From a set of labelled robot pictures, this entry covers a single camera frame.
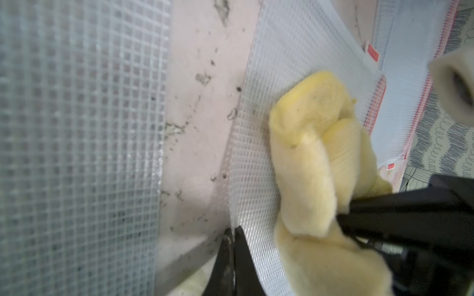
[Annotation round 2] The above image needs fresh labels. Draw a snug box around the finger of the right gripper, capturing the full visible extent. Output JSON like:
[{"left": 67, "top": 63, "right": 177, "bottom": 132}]
[{"left": 337, "top": 175, "right": 474, "bottom": 296}]

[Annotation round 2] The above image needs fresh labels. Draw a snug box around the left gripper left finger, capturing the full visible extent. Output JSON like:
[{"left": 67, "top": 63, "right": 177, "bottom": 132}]
[{"left": 202, "top": 228, "right": 235, "bottom": 296}]

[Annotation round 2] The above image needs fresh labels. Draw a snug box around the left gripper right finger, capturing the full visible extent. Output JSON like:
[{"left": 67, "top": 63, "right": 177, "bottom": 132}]
[{"left": 234, "top": 226, "right": 265, "bottom": 296}]

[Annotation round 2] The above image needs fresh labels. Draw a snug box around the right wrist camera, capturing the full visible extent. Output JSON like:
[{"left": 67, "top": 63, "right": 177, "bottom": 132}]
[{"left": 428, "top": 44, "right": 474, "bottom": 127}]

